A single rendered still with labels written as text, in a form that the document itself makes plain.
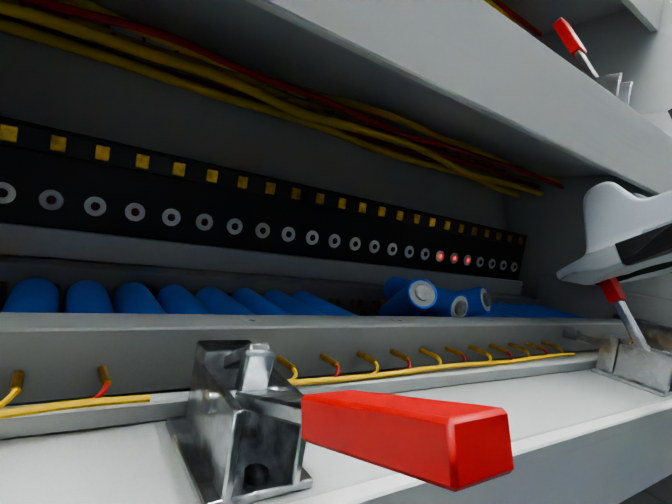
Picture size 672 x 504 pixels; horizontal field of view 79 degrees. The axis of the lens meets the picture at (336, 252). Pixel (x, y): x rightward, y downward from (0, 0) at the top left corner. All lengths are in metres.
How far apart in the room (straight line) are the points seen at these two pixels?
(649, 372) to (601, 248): 0.08
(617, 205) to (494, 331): 0.11
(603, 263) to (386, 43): 0.20
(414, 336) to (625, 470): 0.12
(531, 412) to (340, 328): 0.09
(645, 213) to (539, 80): 0.11
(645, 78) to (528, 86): 0.31
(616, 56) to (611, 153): 0.25
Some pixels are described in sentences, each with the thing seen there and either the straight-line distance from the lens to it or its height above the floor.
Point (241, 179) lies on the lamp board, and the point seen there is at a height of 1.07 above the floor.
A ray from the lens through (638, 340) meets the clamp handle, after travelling 0.33.
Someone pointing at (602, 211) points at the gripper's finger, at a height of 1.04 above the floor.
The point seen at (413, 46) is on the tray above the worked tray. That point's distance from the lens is 0.19.
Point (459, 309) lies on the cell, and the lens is 0.26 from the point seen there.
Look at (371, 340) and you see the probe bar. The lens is 0.19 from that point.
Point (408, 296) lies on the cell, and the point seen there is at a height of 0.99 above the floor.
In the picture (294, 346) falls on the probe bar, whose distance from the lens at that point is 0.17.
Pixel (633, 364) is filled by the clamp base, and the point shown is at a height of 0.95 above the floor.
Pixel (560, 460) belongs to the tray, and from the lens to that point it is 0.20.
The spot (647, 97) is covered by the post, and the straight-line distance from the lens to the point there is 0.54.
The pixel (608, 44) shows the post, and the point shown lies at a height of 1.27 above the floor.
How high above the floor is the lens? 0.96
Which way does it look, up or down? 12 degrees up
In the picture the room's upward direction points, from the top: 1 degrees counter-clockwise
